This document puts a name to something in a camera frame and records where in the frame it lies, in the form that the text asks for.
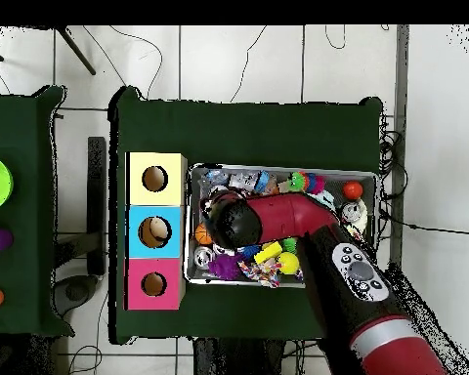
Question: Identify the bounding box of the crushed clear plastic bottle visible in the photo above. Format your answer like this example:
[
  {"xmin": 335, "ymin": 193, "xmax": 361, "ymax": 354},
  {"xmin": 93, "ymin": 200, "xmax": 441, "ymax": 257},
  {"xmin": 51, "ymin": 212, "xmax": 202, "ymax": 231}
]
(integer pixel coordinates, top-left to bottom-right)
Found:
[{"xmin": 200, "ymin": 168, "xmax": 272, "ymax": 193}]

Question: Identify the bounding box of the wooden box with three holes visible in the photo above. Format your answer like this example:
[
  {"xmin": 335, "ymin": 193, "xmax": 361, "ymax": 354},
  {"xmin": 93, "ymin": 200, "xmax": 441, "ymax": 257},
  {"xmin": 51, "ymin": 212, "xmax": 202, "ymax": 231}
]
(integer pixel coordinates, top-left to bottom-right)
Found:
[{"xmin": 123, "ymin": 150, "xmax": 189, "ymax": 313}]

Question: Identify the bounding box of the shallow clear mesh bin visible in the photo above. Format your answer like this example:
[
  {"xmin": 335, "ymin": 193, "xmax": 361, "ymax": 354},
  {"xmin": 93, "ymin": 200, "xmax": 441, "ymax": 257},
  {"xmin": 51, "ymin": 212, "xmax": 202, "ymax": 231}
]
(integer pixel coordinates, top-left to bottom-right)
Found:
[{"xmin": 184, "ymin": 164, "xmax": 379, "ymax": 291}]

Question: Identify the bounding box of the small toy basketball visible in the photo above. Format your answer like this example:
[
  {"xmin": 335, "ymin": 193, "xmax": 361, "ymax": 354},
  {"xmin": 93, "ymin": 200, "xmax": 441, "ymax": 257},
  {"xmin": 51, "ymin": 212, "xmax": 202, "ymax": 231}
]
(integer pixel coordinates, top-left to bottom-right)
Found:
[{"xmin": 194, "ymin": 223, "xmax": 214, "ymax": 246}]

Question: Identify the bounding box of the yellow cheese wedge toy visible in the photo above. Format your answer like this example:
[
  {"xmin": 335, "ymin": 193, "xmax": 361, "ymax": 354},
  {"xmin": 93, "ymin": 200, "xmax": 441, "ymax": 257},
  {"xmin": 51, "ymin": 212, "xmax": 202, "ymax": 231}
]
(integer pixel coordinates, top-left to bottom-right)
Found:
[{"xmin": 254, "ymin": 241, "xmax": 284, "ymax": 266}]

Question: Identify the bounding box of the purple spiky toy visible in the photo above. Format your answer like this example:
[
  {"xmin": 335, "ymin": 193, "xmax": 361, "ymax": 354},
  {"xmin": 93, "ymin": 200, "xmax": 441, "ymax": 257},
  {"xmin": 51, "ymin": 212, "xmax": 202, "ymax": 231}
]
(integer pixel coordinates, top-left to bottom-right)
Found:
[{"xmin": 208, "ymin": 253, "xmax": 243, "ymax": 281}]

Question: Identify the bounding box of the dark green tablecloth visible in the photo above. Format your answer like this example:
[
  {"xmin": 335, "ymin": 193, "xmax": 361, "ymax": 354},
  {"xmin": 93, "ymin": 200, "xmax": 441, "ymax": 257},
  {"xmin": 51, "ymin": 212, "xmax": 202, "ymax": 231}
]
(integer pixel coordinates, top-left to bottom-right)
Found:
[
  {"xmin": 0, "ymin": 85, "xmax": 76, "ymax": 339},
  {"xmin": 107, "ymin": 85, "xmax": 385, "ymax": 346}
]

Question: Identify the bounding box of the rainbow fuzzy caterpillar toy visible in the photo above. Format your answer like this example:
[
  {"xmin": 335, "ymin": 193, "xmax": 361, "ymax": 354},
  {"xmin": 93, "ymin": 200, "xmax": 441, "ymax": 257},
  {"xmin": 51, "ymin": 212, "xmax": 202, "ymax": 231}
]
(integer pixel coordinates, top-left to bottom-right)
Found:
[{"xmin": 287, "ymin": 171, "xmax": 326, "ymax": 195}]

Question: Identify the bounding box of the large yellow ball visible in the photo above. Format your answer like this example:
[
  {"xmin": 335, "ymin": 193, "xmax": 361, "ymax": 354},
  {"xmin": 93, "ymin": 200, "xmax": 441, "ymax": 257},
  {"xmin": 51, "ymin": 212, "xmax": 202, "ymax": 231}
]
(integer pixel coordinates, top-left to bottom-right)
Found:
[{"xmin": 277, "ymin": 252, "xmax": 301, "ymax": 276}]

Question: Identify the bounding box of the mint green cloth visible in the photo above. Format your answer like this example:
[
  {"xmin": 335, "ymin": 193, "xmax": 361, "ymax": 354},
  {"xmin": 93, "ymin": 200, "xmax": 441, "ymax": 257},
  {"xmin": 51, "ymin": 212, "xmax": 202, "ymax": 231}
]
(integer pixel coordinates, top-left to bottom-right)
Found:
[{"xmin": 310, "ymin": 189, "xmax": 337, "ymax": 210}]

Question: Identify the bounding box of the black soda can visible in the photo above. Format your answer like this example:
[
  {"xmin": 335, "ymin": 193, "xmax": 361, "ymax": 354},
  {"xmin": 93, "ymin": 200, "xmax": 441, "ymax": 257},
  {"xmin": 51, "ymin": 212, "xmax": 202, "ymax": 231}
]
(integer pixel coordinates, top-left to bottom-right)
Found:
[{"xmin": 339, "ymin": 201, "xmax": 366, "ymax": 226}]

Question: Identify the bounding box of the orange ball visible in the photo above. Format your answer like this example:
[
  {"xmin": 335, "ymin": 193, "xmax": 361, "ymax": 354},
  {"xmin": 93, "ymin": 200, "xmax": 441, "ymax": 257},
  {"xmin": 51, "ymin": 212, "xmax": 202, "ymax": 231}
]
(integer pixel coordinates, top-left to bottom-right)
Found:
[{"xmin": 342, "ymin": 180, "xmax": 364, "ymax": 201}]

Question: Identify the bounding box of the black tripod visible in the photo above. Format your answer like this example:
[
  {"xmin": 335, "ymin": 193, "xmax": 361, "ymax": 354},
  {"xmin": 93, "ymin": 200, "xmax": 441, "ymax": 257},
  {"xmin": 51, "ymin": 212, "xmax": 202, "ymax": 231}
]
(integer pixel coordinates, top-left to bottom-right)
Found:
[{"xmin": 0, "ymin": 25, "xmax": 98, "ymax": 76}]

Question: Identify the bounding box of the thin black floor cable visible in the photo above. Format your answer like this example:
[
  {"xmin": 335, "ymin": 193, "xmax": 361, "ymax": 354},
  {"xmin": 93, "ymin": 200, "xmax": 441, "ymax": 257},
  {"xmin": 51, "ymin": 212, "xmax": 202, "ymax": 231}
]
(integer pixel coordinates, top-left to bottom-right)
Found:
[
  {"xmin": 108, "ymin": 25, "xmax": 164, "ymax": 100},
  {"xmin": 323, "ymin": 25, "xmax": 348, "ymax": 51},
  {"xmin": 229, "ymin": 25, "xmax": 269, "ymax": 104}
]

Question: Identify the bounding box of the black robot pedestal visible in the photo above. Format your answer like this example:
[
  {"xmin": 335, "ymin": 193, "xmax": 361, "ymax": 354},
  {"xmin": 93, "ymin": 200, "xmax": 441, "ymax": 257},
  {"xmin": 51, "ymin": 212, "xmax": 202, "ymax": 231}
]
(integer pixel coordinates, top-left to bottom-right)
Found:
[{"xmin": 192, "ymin": 337, "xmax": 286, "ymax": 375}]

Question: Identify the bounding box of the black cable bundle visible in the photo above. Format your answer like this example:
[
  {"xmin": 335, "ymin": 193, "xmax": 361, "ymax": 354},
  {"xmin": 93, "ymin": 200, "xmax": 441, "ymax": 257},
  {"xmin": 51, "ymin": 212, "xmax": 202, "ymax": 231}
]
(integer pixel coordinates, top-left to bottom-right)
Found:
[{"xmin": 377, "ymin": 110, "xmax": 409, "ymax": 239}]

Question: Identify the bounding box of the black cable with connector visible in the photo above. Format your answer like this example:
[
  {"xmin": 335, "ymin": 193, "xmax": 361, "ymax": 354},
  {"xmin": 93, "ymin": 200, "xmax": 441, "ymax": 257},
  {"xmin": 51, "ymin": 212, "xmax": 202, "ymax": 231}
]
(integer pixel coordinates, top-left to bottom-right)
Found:
[{"xmin": 378, "ymin": 208, "xmax": 469, "ymax": 236}]

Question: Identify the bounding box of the grey floor cable cover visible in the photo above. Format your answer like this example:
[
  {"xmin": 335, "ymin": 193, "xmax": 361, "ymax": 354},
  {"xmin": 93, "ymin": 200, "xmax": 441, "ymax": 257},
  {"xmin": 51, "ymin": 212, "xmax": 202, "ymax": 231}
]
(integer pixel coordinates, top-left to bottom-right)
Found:
[{"xmin": 386, "ymin": 24, "xmax": 410, "ymax": 271}]

